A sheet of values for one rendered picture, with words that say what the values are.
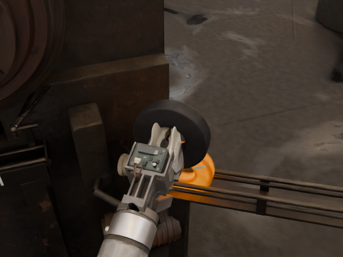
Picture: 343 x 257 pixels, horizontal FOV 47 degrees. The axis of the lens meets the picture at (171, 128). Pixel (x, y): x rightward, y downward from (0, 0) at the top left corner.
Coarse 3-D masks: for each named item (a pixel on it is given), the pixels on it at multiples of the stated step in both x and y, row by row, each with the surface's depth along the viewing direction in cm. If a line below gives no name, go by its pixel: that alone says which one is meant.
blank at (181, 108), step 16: (144, 112) 74; (160, 112) 73; (176, 112) 72; (192, 112) 73; (144, 128) 77; (176, 128) 74; (192, 128) 73; (208, 128) 75; (192, 144) 76; (208, 144) 75; (192, 160) 78
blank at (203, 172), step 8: (208, 160) 94; (192, 168) 95; (200, 168) 94; (208, 168) 94; (184, 176) 100; (192, 176) 99; (200, 176) 96; (208, 176) 95; (200, 184) 98; (208, 184) 97
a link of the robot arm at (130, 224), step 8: (120, 216) 61; (128, 216) 61; (136, 216) 61; (144, 216) 62; (112, 224) 62; (120, 224) 60; (128, 224) 60; (136, 224) 60; (144, 224) 61; (152, 224) 62; (112, 232) 60; (120, 232) 60; (128, 232) 60; (136, 232) 60; (144, 232) 60; (152, 232) 62; (136, 240) 59; (144, 240) 60; (152, 240) 62
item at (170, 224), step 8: (104, 216) 110; (112, 216) 108; (160, 216) 108; (168, 216) 109; (104, 224) 108; (168, 224) 108; (176, 224) 109; (104, 232) 106; (160, 232) 108; (168, 232) 109; (176, 232) 110; (160, 240) 110; (168, 240) 111
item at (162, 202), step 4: (160, 196) 71; (164, 196) 73; (168, 196) 74; (172, 196) 76; (156, 200) 66; (160, 200) 68; (164, 200) 71; (168, 200) 74; (156, 204) 66; (160, 204) 68; (164, 204) 71; (168, 204) 75; (152, 208) 66; (156, 208) 66; (160, 208) 69; (164, 208) 72; (156, 212) 67
